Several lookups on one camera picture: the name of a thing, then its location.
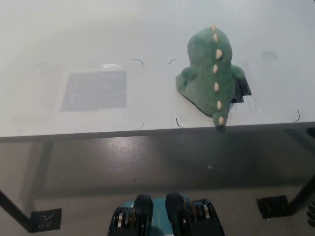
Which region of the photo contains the green plush dinosaur toy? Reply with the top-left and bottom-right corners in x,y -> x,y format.
175,23 -> 247,134

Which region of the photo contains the grey tape patch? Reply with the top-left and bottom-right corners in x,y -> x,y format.
60,70 -> 128,113

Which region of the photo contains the black tape patch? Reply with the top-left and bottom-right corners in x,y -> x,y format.
230,73 -> 252,104

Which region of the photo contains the black teal robot body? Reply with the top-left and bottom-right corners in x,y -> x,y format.
105,192 -> 226,236

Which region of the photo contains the black table leg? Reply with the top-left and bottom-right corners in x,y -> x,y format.
285,169 -> 315,217
0,188 -> 34,233

